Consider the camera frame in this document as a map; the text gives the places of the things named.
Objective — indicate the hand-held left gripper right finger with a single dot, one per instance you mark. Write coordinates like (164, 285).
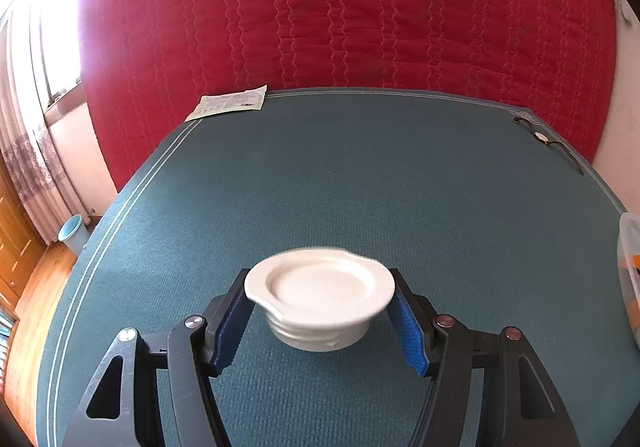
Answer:
(410, 332)

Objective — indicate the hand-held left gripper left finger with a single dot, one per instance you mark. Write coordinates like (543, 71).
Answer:
(230, 332)

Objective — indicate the white ceramic dish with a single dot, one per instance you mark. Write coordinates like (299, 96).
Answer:
(320, 287)

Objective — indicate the clear plastic container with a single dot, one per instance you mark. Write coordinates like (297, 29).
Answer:
(631, 247)

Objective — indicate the light blue wastebasket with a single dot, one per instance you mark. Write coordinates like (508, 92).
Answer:
(72, 232)

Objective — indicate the bookshelf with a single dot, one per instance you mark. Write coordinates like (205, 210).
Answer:
(6, 342)

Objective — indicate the paper leaflet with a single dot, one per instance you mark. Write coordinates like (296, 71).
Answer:
(230, 102)

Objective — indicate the wooden door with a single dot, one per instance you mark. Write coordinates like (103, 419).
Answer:
(15, 247)

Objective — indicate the eyeglasses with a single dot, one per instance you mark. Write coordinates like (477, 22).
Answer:
(541, 137)

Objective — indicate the patterned curtain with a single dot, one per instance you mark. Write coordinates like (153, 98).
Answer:
(30, 152)

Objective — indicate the red quilted blanket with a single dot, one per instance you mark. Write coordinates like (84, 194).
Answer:
(350, 2)

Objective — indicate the window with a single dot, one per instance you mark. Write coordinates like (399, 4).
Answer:
(60, 27)

